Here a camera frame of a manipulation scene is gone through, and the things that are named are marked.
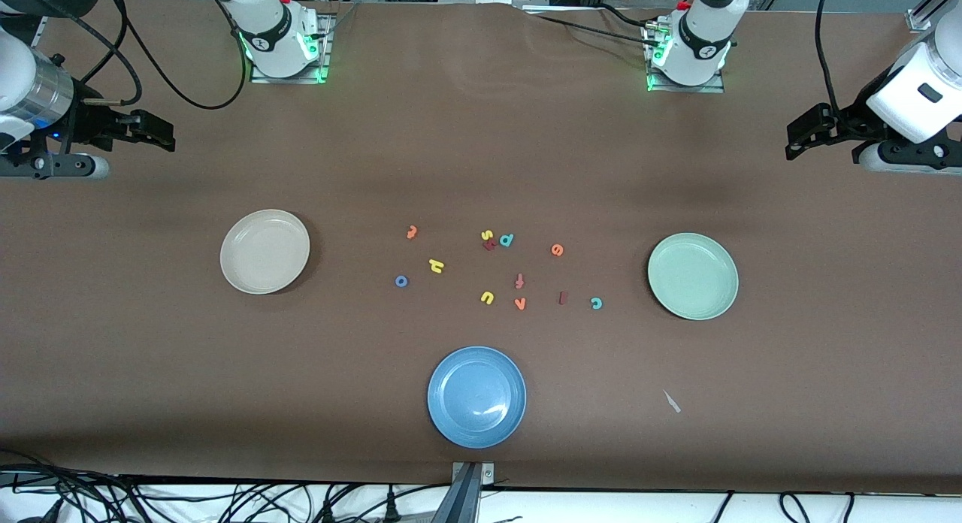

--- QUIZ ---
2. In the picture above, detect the pale green round plate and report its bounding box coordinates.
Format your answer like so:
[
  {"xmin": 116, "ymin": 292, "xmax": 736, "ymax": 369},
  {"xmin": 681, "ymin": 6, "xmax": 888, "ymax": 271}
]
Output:
[{"xmin": 647, "ymin": 232, "xmax": 740, "ymax": 322}]

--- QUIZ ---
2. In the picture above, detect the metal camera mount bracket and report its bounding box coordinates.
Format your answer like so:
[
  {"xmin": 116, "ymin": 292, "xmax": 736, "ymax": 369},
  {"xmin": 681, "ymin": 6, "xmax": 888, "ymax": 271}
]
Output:
[{"xmin": 449, "ymin": 461, "xmax": 497, "ymax": 523}]

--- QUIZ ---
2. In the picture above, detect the black cable bundle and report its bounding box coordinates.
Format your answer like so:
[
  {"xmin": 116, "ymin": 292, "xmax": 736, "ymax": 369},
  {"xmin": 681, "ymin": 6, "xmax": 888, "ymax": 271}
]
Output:
[{"xmin": 0, "ymin": 448, "xmax": 162, "ymax": 523}]

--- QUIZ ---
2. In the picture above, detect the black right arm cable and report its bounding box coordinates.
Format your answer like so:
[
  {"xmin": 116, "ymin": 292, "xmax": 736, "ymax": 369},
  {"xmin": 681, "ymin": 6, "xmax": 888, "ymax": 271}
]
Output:
[{"xmin": 75, "ymin": 0, "xmax": 249, "ymax": 110}]

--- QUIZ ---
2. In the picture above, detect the blue round plate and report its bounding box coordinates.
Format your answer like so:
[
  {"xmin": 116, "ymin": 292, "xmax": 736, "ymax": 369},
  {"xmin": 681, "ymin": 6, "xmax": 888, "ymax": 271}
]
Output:
[{"xmin": 427, "ymin": 346, "xmax": 528, "ymax": 449}]

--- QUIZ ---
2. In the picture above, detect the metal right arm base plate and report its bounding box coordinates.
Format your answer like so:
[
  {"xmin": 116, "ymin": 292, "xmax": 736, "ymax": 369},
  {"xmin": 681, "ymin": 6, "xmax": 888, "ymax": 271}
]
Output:
[{"xmin": 248, "ymin": 12, "xmax": 335, "ymax": 86}]

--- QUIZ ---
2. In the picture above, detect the beige round plate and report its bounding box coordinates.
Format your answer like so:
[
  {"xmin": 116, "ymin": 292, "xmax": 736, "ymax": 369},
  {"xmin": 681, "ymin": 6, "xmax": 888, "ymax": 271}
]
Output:
[{"xmin": 219, "ymin": 209, "xmax": 311, "ymax": 295}]

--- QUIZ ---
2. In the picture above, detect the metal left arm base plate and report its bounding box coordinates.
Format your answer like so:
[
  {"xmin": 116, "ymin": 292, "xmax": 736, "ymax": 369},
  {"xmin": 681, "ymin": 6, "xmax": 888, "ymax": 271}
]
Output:
[{"xmin": 643, "ymin": 23, "xmax": 726, "ymax": 94}]

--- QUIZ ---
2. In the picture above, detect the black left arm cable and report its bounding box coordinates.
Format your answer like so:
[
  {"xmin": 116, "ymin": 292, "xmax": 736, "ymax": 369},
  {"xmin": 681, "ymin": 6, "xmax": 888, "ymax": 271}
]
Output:
[{"xmin": 814, "ymin": 0, "xmax": 846, "ymax": 125}]

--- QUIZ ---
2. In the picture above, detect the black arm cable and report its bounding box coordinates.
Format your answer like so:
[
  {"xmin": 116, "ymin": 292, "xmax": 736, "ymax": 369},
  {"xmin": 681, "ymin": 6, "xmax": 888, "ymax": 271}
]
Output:
[
  {"xmin": 75, "ymin": 0, "xmax": 249, "ymax": 110},
  {"xmin": 814, "ymin": 0, "xmax": 846, "ymax": 125}
]

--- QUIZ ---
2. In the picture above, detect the black base cable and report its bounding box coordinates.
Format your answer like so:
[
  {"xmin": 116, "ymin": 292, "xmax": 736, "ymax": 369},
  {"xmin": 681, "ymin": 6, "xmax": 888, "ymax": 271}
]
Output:
[
  {"xmin": 594, "ymin": 3, "xmax": 653, "ymax": 32},
  {"xmin": 526, "ymin": 11, "xmax": 658, "ymax": 49}
]

